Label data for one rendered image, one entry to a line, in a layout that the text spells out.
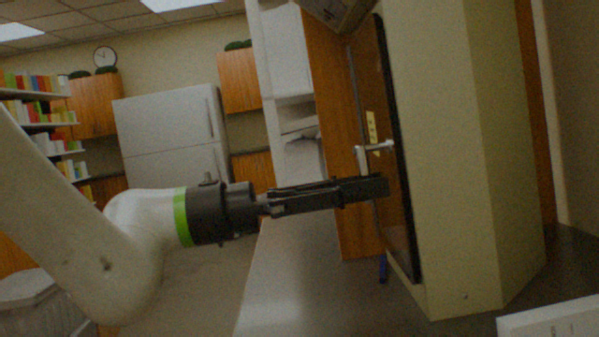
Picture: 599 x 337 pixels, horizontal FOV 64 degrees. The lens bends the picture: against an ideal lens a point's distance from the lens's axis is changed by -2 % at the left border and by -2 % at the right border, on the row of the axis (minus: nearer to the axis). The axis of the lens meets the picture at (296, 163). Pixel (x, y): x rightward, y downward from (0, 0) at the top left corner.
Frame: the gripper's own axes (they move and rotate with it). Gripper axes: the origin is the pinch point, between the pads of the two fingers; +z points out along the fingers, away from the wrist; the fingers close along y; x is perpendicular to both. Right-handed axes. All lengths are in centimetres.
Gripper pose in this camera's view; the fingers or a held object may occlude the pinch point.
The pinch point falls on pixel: (364, 186)
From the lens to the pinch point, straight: 74.8
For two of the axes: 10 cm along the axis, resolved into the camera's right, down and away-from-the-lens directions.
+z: 9.9, -1.7, 0.0
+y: -0.2, -0.9, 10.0
